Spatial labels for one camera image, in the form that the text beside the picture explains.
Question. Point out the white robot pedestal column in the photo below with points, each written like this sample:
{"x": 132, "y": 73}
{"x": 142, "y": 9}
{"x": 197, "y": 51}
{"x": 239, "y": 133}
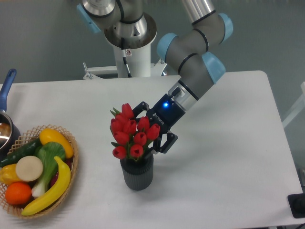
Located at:
{"x": 133, "y": 62}

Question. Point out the green cucumber toy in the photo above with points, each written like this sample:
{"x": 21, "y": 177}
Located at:
{"x": 27, "y": 149}

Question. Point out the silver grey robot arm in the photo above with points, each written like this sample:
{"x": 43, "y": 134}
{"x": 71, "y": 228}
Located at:
{"x": 131, "y": 31}

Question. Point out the yellow squash toy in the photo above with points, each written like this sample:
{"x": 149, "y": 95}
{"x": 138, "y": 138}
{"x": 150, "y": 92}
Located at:
{"x": 50, "y": 135}

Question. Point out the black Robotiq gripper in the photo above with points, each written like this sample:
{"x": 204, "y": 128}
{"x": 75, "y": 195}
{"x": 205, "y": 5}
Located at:
{"x": 165, "y": 113}

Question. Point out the white metal mounting bracket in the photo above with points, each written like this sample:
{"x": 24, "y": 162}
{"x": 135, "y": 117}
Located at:
{"x": 157, "y": 69}

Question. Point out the green white bok choy toy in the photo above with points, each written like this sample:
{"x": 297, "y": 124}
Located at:
{"x": 46, "y": 154}

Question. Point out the white frame at right edge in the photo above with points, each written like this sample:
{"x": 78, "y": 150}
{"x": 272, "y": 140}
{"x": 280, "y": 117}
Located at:
{"x": 295, "y": 109}

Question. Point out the black device at table edge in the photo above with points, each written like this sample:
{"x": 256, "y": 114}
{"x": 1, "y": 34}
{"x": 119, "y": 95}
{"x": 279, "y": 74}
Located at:
{"x": 297, "y": 205}

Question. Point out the beige round disc toy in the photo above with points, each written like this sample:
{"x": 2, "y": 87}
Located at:
{"x": 29, "y": 168}

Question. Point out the orange plastic fruit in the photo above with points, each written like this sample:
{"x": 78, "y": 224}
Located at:
{"x": 18, "y": 193}

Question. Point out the dark red fruit toy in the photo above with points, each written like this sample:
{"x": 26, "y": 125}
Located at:
{"x": 55, "y": 177}

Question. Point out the yellow plastic banana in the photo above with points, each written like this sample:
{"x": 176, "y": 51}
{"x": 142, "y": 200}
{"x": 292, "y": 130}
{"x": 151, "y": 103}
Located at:
{"x": 54, "y": 193}

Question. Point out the dark grey ribbed vase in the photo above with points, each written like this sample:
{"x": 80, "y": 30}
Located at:
{"x": 138, "y": 175}

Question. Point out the yellow bell pepper toy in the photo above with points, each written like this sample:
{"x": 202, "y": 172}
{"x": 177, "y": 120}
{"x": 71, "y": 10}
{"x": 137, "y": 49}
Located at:
{"x": 8, "y": 174}

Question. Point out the blue handled steel saucepan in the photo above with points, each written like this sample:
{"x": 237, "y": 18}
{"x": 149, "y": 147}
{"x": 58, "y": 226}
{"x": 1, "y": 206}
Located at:
{"x": 9, "y": 133}

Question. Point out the woven wicker basket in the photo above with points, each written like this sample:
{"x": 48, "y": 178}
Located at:
{"x": 22, "y": 140}

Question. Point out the red tulip bouquet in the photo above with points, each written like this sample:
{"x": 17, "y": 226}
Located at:
{"x": 132, "y": 136}

